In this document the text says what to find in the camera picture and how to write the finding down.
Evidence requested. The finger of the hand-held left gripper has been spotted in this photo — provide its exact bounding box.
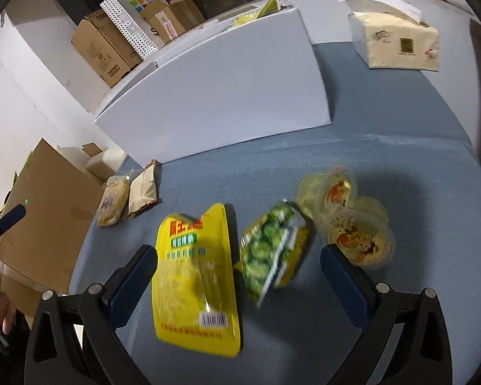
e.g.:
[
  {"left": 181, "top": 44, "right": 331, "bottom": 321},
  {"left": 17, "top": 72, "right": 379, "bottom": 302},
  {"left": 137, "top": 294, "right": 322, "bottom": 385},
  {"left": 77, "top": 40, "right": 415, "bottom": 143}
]
[{"left": 0, "top": 204, "right": 27, "bottom": 251}]

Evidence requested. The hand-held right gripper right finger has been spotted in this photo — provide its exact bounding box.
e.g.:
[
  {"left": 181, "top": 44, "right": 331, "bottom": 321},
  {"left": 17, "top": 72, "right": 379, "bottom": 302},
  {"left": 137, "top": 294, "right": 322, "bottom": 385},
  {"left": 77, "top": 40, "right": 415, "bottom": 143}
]
[{"left": 320, "top": 244, "right": 453, "bottom": 385}]

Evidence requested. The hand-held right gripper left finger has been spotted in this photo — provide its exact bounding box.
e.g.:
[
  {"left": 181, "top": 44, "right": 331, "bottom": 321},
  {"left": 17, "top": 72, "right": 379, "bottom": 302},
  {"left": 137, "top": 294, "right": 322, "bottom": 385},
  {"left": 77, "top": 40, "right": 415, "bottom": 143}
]
[{"left": 24, "top": 244, "right": 159, "bottom": 385}]

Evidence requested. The clear jelly cup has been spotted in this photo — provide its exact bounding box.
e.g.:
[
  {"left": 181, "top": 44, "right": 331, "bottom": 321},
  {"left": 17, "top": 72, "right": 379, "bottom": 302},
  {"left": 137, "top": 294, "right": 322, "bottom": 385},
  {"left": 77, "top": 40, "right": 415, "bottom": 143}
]
[
  {"left": 297, "top": 166, "right": 359, "bottom": 225},
  {"left": 316, "top": 196, "right": 397, "bottom": 269}
]

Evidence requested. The yellow cartoon snack packet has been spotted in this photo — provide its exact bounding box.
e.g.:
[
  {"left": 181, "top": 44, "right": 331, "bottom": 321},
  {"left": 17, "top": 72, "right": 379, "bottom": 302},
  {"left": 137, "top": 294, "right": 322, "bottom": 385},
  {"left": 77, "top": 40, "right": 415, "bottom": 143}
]
[{"left": 96, "top": 174, "right": 133, "bottom": 227}]

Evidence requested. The green pea snack packet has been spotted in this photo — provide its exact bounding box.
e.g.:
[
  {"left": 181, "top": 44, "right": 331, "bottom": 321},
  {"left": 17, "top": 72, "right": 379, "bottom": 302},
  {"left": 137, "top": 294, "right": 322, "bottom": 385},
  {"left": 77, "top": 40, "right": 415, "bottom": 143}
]
[{"left": 233, "top": 198, "right": 311, "bottom": 309}]

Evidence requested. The orange snack packet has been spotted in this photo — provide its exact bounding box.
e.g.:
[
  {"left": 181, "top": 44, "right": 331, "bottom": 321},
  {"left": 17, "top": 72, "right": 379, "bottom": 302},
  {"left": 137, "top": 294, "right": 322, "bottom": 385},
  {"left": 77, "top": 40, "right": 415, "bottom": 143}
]
[{"left": 124, "top": 159, "right": 162, "bottom": 220}]

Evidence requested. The white storage box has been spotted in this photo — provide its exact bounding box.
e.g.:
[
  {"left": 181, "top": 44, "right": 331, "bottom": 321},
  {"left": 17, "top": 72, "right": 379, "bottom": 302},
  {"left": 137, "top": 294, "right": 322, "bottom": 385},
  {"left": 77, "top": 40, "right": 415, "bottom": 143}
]
[{"left": 95, "top": 0, "right": 333, "bottom": 164}]

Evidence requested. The person's left hand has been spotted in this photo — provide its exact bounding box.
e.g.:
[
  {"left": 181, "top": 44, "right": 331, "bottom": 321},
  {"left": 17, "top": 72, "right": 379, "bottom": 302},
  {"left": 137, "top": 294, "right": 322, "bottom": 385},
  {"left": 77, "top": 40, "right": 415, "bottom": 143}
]
[{"left": 0, "top": 277, "right": 17, "bottom": 334}]

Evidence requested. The flat cardboard sheet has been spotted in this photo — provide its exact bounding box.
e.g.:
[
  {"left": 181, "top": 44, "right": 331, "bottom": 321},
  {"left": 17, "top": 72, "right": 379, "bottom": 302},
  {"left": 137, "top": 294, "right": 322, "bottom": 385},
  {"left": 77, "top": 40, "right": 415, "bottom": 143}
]
[{"left": 0, "top": 137, "right": 107, "bottom": 295}]

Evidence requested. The green paper item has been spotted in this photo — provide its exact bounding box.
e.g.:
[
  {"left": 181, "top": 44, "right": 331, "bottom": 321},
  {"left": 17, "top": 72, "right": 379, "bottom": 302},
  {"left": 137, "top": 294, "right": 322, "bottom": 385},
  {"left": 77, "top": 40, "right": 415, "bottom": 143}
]
[{"left": 0, "top": 154, "right": 35, "bottom": 213}]

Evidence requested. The small cardboard flap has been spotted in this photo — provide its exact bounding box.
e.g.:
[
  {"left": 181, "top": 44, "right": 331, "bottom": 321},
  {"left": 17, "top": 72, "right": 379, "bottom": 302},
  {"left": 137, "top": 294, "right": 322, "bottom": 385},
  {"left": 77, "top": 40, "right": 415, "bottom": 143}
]
[{"left": 81, "top": 142, "right": 104, "bottom": 159}]

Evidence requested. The large cardboard box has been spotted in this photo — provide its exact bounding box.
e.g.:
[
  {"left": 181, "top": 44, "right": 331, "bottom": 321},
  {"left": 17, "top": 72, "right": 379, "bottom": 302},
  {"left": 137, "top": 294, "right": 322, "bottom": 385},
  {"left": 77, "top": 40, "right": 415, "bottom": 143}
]
[{"left": 71, "top": 8, "right": 144, "bottom": 89}]

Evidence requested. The white dotted paper bag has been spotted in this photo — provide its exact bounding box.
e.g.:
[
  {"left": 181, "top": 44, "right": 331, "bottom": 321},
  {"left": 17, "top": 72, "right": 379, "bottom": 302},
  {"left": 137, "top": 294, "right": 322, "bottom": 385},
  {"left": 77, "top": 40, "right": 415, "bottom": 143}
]
[{"left": 99, "top": 0, "right": 160, "bottom": 60}]

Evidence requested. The yellow tissue pack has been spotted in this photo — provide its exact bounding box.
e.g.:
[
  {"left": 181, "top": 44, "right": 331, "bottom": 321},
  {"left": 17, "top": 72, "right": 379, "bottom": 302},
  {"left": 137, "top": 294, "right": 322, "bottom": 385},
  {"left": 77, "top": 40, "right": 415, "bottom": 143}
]
[{"left": 339, "top": 0, "right": 441, "bottom": 73}]

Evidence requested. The small open cardboard box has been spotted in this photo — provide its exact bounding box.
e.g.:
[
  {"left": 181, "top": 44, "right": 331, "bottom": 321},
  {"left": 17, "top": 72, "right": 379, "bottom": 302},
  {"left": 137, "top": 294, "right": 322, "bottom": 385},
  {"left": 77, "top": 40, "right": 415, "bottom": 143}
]
[{"left": 139, "top": 0, "right": 207, "bottom": 45}]

